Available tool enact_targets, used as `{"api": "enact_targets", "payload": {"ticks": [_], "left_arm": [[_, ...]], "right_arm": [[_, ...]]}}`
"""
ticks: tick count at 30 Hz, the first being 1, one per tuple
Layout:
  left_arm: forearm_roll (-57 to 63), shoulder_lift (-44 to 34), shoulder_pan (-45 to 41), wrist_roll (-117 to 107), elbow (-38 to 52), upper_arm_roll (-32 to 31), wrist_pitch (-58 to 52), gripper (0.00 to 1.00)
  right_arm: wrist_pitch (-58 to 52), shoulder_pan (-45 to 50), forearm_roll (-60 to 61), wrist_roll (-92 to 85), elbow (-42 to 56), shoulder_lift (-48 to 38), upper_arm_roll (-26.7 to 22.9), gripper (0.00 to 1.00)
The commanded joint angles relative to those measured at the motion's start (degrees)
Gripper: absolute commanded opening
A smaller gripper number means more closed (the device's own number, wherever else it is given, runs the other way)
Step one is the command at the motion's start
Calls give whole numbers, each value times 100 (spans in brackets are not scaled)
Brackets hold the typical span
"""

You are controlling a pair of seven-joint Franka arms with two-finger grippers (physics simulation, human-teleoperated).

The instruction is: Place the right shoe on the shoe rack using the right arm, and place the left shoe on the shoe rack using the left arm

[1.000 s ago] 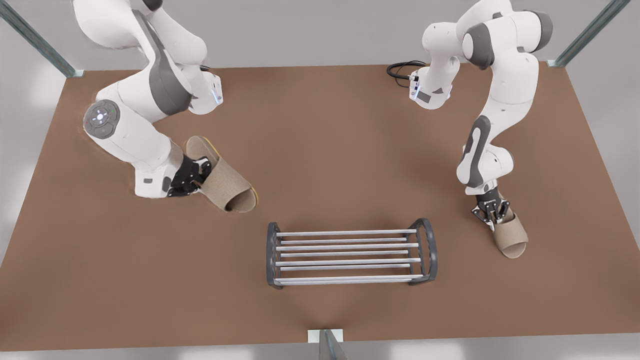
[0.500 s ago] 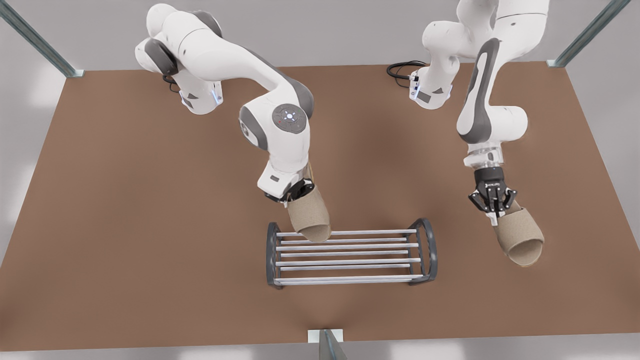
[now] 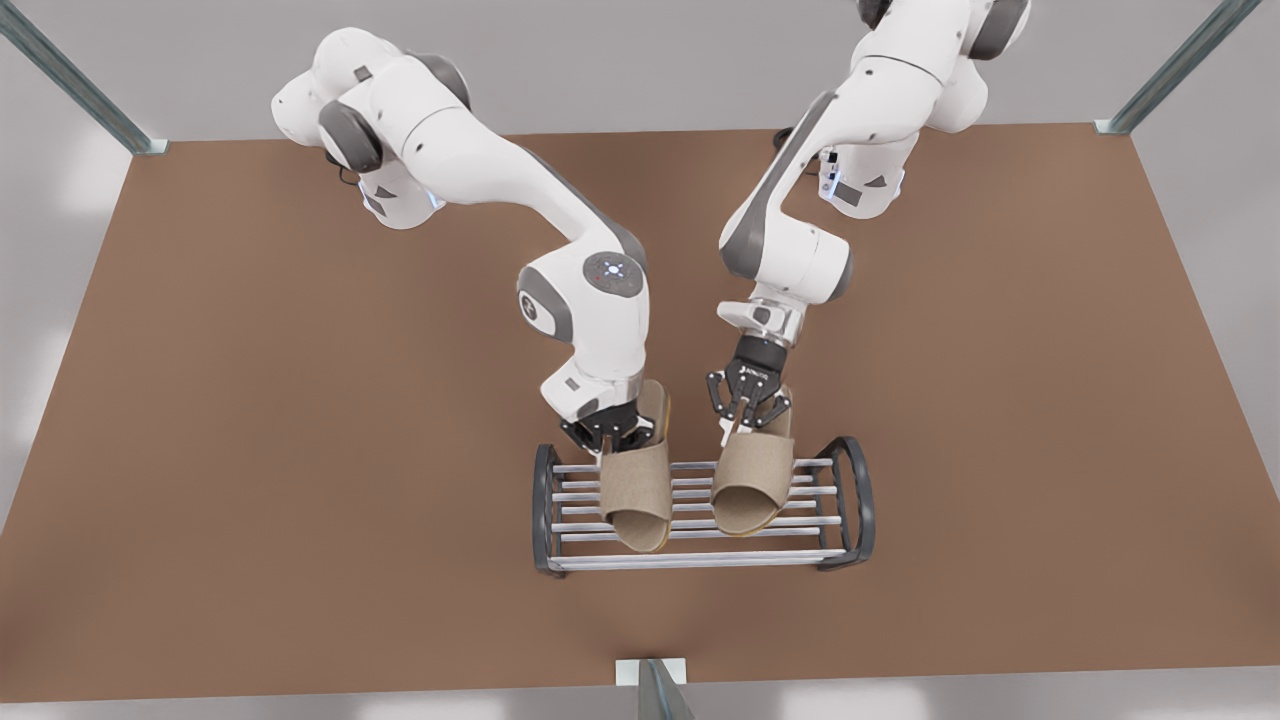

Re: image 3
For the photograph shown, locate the tan slipper with darker sole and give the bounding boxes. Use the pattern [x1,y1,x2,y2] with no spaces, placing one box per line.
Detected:
[598,379,674,553]
[711,386,796,536]

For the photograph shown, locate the silver frame post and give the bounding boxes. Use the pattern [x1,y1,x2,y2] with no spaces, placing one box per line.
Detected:
[615,659,695,720]
[0,5,169,156]
[1094,0,1263,135]

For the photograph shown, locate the dark metal shoe rack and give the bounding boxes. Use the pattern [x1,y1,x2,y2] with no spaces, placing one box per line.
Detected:
[532,436,876,577]

